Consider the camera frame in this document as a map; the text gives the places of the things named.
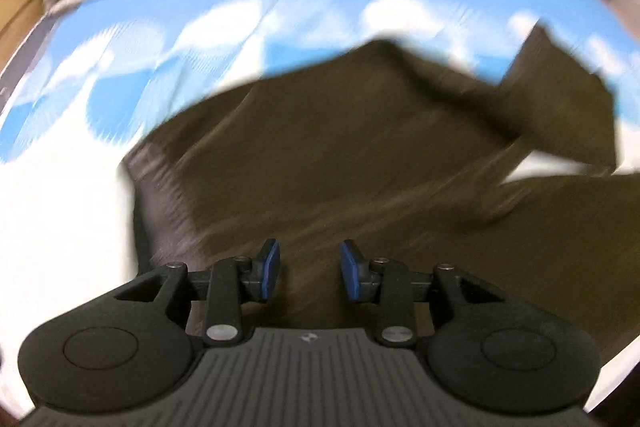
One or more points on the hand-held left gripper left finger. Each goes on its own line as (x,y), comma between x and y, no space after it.
(270,269)

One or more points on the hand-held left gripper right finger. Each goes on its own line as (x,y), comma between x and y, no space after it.
(349,271)

